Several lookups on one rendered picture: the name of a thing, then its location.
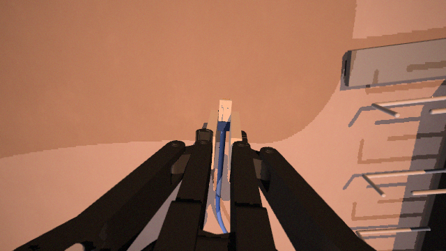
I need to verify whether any blue patch cord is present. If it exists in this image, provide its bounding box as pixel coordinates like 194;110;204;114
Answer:
215;131;228;233

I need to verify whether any peach and blue cable plug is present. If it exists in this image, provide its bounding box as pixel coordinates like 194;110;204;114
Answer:
217;98;232;131

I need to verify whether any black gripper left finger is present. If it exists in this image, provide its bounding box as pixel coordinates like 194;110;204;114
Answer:
13;110;219;251

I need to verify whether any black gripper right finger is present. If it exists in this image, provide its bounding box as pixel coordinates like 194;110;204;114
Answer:
229;112;377;251

